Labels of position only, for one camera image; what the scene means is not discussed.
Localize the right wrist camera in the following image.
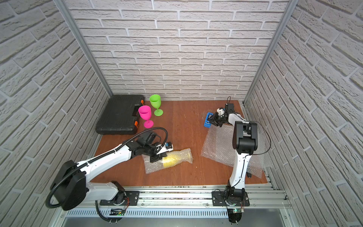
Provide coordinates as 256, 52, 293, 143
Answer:
217, 103, 234, 116

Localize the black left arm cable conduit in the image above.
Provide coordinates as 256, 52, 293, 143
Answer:
45, 127, 168, 222

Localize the black plastic tool case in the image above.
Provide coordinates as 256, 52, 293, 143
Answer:
95, 95, 145, 135

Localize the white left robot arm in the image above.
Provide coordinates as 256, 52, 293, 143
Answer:
45, 138, 173, 211

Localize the blue tape dispenser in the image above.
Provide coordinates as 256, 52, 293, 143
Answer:
204, 112, 213, 128

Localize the right aluminium corner post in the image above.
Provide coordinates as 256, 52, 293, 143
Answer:
243, 0, 299, 105

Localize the green plastic wine glass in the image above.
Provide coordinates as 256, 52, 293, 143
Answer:
149, 94, 163, 116

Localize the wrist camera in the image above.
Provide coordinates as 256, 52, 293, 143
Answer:
156, 142, 174, 155
217, 103, 234, 116

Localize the yellow plastic wine glass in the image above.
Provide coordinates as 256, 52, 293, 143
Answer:
162, 148, 193, 168

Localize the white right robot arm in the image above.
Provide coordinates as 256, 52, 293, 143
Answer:
208, 112, 258, 199

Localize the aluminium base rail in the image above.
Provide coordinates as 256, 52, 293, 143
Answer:
49, 185, 298, 227

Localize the pink plastic wine glass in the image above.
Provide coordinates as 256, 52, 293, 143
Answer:
138, 106, 154, 129

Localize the aluminium corner post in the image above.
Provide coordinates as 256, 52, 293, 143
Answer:
54, 0, 113, 97
243, 0, 299, 105

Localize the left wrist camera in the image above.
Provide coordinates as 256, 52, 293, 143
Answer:
156, 142, 174, 155

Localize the left aluminium corner post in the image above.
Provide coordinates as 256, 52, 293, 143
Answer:
54, 0, 113, 97

